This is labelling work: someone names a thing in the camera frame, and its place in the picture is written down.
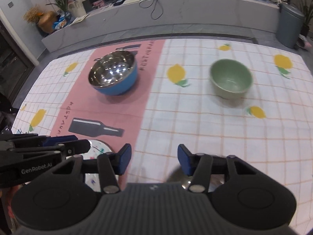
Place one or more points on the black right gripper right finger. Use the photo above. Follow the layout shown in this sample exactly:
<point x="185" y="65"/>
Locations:
<point x="205" y="172"/>

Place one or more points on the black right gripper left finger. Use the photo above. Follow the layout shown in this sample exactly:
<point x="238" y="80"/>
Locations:
<point x="123" y="157"/>

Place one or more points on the white painted fruit plate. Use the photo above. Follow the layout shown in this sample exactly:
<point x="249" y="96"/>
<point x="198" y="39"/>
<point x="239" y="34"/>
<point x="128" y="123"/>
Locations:
<point x="98" y="168"/>

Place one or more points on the blue steel bowl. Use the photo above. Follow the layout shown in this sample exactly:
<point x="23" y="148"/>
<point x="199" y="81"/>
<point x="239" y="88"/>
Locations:
<point x="115" y="73"/>

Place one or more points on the green ceramic bowl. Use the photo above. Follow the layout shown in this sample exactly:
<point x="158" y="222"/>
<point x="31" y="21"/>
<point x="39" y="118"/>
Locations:
<point x="230" y="79"/>

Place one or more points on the checkered lemon tablecloth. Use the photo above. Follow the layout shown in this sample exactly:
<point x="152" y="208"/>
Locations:
<point x="173" y="103"/>

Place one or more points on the brown round vase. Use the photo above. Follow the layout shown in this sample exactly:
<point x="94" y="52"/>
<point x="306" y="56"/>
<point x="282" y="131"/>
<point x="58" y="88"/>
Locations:
<point x="47" y="20"/>

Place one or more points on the long grey counter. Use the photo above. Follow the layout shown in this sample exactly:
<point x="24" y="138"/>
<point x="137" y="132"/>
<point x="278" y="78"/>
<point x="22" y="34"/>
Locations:
<point x="239" y="13"/>

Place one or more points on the white jug vase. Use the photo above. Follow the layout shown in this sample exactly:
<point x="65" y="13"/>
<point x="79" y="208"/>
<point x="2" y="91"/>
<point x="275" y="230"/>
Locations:
<point x="76" y="8"/>

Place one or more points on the grey-green trash bin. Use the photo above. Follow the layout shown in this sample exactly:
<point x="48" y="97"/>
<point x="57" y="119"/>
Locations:
<point x="290" y="23"/>

